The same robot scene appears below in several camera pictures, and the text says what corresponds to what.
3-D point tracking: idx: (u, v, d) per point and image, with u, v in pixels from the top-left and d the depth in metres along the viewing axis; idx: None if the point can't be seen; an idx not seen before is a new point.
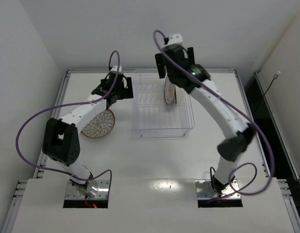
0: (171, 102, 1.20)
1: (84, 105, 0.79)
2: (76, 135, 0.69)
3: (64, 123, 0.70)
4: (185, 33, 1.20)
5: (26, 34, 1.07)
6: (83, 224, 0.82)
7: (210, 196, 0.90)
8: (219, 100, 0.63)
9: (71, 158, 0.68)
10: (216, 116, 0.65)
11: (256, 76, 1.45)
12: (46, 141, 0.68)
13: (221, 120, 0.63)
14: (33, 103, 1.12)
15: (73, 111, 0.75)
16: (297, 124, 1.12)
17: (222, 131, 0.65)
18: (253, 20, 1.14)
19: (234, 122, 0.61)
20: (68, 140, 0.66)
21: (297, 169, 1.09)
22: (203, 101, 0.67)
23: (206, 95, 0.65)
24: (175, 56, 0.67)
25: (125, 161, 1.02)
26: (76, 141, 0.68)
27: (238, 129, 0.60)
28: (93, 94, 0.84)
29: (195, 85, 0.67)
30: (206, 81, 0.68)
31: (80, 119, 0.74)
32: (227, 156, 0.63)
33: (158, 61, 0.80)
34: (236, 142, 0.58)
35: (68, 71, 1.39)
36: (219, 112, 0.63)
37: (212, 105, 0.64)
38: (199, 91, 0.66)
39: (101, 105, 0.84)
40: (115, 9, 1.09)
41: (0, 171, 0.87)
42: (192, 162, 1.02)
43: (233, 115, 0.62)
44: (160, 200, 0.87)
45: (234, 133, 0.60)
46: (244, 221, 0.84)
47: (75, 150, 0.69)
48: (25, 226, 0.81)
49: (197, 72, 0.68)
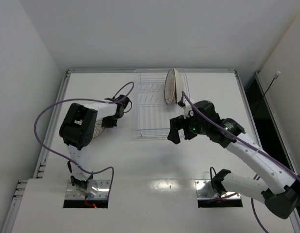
0: (172, 102, 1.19)
1: (100, 103, 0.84)
2: (94, 120, 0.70)
3: (86, 108, 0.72)
4: (184, 33, 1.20)
5: (27, 34, 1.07)
6: (82, 224, 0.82)
7: (210, 196, 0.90)
8: (257, 153, 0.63)
9: (85, 141, 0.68)
10: (255, 168, 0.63)
11: (256, 77, 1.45)
12: (65, 122, 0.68)
13: (265, 174, 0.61)
14: (34, 103, 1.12)
15: (93, 104, 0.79)
16: (297, 124, 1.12)
17: (267, 184, 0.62)
18: (253, 20, 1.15)
19: (280, 175, 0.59)
20: (89, 121, 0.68)
21: (297, 169, 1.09)
22: (239, 155, 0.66)
23: (243, 149, 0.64)
24: (207, 113, 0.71)
25: (125, 161, 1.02)
26: (93, 125, 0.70)
27: (287, 183, 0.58)
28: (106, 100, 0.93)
29: (230, 141, 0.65)
30: (241, 134, 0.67)
31: (98, 109, 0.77)
32: (279, 213, 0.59)
33: (175, 125, 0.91)
34: (288, 200, 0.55)
35: (68, 71, 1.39)
36: (260, 166, 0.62)
37: (251, 158, 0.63)
38: (236, 146, 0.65)
39: (113, 108, 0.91)
40: (115, 9, 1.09)
41: (0, 171, 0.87)
42: (192, 163, 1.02)
43: (278, 169, 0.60)
44: (160, 199, 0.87)
45: (282, 188, 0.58)
46: (244, 221, 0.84)
47: (90, 135, 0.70)
48: (25, 225, 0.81)
49: (230, 126, 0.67)
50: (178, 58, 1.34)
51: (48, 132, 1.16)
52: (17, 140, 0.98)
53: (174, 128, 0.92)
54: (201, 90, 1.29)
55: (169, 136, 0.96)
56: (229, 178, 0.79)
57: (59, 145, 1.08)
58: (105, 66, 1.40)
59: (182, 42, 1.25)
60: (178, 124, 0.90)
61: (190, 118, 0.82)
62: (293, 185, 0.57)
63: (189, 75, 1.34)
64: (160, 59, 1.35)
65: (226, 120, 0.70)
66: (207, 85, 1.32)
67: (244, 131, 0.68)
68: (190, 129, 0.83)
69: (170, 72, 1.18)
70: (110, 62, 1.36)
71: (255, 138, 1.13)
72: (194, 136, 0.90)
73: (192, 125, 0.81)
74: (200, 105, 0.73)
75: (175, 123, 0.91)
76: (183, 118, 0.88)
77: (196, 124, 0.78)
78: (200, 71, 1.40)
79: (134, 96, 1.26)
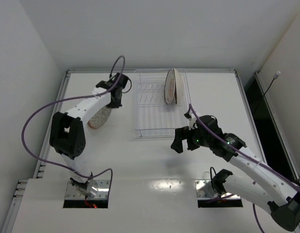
0: (172, 102, 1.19)
1: (89, 99, 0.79)
2: (82, 128, 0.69)
3: (70, 116, 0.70)
4: (184, 33, 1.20)
5: (27, 34, 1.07)
6: (82, 224, 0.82)
7: (210, 196, 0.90)
8: (259, 166, 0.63)
9: (77, 150, 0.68)
10: (258, 181, 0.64)
11: (256, 76, 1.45)
12: (52, 135, 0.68)
13: (268, 187, 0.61)
14: (34, 103, 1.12)
15: (79, 106, 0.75)
16: (297, 124, 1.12)
17: (270, 196, 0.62)
18: (253, 20, 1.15)
19: (282, 188, 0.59)
20: (75, 133, 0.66)
21: (296, 169, 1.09)
22: (241, 167, 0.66)
23: (245, 162, 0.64)
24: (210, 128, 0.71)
25: (125, 161, 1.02)
26: (82, 133, 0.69)
27: (289, 195, 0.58)
28: (97, 88, 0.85)
29: (233, 154, 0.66)
30: (242, 148, 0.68)
31: (85, 113, 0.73)
32: (285, 224, 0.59)
33: (179, 135, 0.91)
34: (291, 212, 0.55)
35: (68, 71, 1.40)
36: (263, 179, 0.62)
37: (253, 172, 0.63)
38: (238, 160, 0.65)
39: (105, 98, 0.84)
40: (115, 9, 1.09)
41: (0, 171, 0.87)
42: (192, 163, 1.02)
43: (280, 181, 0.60)
44: (160, 199, 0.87)
45: (285, 199, 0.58)
46: (244, 221, 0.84)
47: (80, 143, 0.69)
48: (25, 225, 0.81)
49: (231, 141, 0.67)
50: (178, 57, 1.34)
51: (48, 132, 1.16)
52: (17, 140, 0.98)
53: (178, 138, 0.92)
54: (201, 90, 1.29)
55: (173, 144, 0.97)
56: (231, 181, 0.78)
57: None
58: (105, 66, 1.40)
59: (183, 42, 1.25)
60: (182, 134, 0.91)
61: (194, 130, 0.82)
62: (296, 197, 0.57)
63: (189, 75, 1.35)
64: (160, 59, 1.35)
65: (228, 134, 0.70)
66: (207, 85, 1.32)
67: (245, 145, 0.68)
68: (194, 140, 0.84)
69: (170, 72, 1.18)
70: (110, 62, 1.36)
71: (255, 139, 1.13)
72: (197, 147, 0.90)
73: (196, 138, 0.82)
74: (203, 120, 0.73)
75: (180, 132, 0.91)
76: (187, 129, 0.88)
77: (200, 137, 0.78)
78: (200, 71, 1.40)
79: (134, 96, 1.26)
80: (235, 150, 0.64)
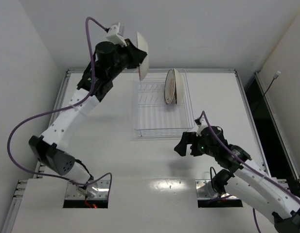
0: (172, 102, 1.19)
1: (67, 111, 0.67)
2: (61, 153, 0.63)
3: (45, 142, 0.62)
4: (184, 33, 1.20)
5: (27, 34, 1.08)
6: (82, 225, 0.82)
7: (210, 196, 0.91)
8: (264, 179, 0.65)
9: (64, 170, 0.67)
10: (262, 193, 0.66)
11: (256, 77, 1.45)
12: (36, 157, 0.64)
13: (272, 200, 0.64)
14: (33, 103, 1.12)
15: (55, 124, 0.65)
16: (297, 124, 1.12)
17: (273, 208, 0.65)
18: (253, 20, 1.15)
19: (287, 201, 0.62)
20: (53, 162, 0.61)
21: (296, 168, 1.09)
22: (246, 179, 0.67)
23: (250, 175, 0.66)
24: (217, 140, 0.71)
25: (124, 160, 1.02)
26: (63, 157, 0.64)
27: (293, 208, 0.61)
28: (78, 91, 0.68)
29: (238, 167, 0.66)
30: (248, 160, 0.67)
31: (62, 136, 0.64)
32: None
33: (186, 139, 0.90)
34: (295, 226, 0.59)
35: (68, 71, 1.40)
36: (267, 192, 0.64)
37: (258, 185, 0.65)
38: (243, 172, 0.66)
39: (90, 102, 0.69)
40: (115, 9, 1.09)
41: (0, 171, 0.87)
42: (192, 163, 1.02)
43: (284, 194, 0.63)
44: (160, 199, 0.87)
45: (289, 213, 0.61)
46: (244, 222, 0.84)
47: (66, 162, 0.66)
48: (25, 226, 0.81)
49: (237, 154, 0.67)
50: (178, 57, 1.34)
51: None
52: (17, 140, 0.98)
53: (184, 141, 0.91)
54: (201, 90, 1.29)
55: (177, 147, 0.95)
56: (232, 184, 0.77)
57: None
58: None
59: (182, 42, 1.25)
60: (188, 138, 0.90)
61: (200, 137, 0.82)
62: (299, 211, 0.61)
63: (189, 75, 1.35)
64: (160, 59, 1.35)
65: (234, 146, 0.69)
66: (207, 85, 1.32)
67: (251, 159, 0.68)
68: (198, 147, 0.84)
69: (170, 72, 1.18)
70: None
71: (255, 139, 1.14)
72: (199, 154, 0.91)
73: (201, 144, 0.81)
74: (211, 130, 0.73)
75: (187, 136, 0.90)
76: (195, 134, 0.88)
77: (204, 145, 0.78)
78: (200, 71, 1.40)
79: (134, 96, 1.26)
80: (241, 162, 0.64)
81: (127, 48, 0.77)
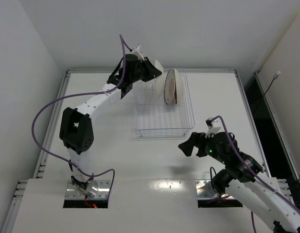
0: (172, 102, 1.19)
1: (99, 95, 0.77)
2: (90, 125, 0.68)
3: (79, 112, 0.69)
4: (184, 33, 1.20)
5: (27, 34, 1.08)
6: (82, 225, 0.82)
7: (210, 196, 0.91)
8: (274, 193, 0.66)
9: (84, 146, 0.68)
10: (271, 207, 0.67)
11: (256, 77, 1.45)
12: (62, 129, 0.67)
13: (279, 214, 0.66)
14: (34, 103, 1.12)
15: (88, 102, 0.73)
16: (297, 124, 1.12)
17: (280, 221, 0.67)
18: (253, 20, 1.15)
19: (294, 217, 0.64)
20: (83, 129, 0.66)
21: (296, 169, 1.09)
22: (256, 191, 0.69)
23: (261, 188, 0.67)
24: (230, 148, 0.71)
25: (124, 160, 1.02)
26: (90, 131, 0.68)
27: (299, 224, 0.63)
28: (108, 83, 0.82)
29: (249, 177, 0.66)
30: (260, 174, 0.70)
31: (94, 109, 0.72)
32: None
33: (194, 139, 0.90)
34: None
35: (68, 71, 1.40)
36: (276, 207, 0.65)
37: (268, 199, 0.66)
38: (255, 185, 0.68)
39: (115, 96, 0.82)
40: (115, 8, 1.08)
41: (0, 172, 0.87)
42: (192, 163, 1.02)
43: (291, 209, 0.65)
44: (160, 199, 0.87)
45: (294, 228, 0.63)
46: (244, 222, 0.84)
47: (89, 139, 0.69)
48: (25, 226, 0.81)
49: (249, 164, 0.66)
50: (178, 57, 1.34)
51: (49, 131, 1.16)
52: (17, 140, 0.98)
53: (192, 141, 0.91)
54: (201, 90, 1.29)
55: (181, 145, 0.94)
56: (234, 188, 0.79)
57: (59, 145, 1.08)
58: (105, 66, 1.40)
59: (182, 42, 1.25)
60: (197, 139, 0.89)
61: (210, 140, 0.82)
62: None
63: (189, 75, 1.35)
64: (160, 59, 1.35)
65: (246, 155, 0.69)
66: (207, 85, 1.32)
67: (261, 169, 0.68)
68: (206, 150, 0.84)
69: (170, 72, 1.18)
70: (110, 62, 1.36)
71: (255, 139, 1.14)
72: (204, 155, 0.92)
73: (209, 147, 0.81)
74: (224, 138, 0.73)
75: (196, 136, 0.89)
76: (204, 136, 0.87)
77: (214, 148, 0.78)
78: (200, 71, 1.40)
79: (134, 96, 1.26)
80: (253, 174, 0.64)
81: (145, 63, 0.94)
